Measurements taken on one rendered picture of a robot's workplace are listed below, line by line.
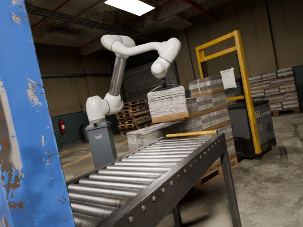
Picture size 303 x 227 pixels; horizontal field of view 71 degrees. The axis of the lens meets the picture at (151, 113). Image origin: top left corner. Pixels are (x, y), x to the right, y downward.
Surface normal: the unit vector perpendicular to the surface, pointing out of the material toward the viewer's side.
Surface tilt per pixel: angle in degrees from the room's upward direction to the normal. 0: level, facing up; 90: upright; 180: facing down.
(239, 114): 90
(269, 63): 90
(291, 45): 90
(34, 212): 90
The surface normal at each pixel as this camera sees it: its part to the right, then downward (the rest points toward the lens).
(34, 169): 0.81, -0.13
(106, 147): 0.02, 0.05
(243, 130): -0.78, 0.19
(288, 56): -0.55, 0.15
